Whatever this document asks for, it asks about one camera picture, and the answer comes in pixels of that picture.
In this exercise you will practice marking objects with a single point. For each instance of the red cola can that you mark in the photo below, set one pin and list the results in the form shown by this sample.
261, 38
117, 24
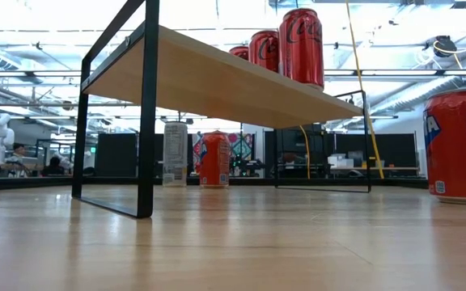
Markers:
239, 51
264, 50
302, 46

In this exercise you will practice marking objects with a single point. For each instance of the white slim beverage can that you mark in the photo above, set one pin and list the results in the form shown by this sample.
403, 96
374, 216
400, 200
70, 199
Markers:
175, 153

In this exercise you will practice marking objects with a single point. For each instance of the orange soda can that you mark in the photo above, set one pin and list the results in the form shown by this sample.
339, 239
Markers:
214, 159

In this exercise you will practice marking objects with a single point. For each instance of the black cabinet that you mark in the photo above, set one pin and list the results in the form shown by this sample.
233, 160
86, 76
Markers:
289, 141

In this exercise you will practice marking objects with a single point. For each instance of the black partition panel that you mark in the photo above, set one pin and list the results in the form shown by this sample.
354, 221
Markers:
395, 147
115, 155

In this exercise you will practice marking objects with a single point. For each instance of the person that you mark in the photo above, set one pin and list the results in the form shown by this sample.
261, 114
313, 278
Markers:
18, 150
53, 165

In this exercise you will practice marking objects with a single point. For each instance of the red can behind tray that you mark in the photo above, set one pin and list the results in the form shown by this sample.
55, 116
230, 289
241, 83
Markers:
455, 145

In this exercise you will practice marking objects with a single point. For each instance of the colourful wall poster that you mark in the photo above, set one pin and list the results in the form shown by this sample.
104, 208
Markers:
242, 145

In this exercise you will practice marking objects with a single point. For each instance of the wooden shelf black metal frame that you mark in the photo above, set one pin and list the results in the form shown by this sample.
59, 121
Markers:
217, 81

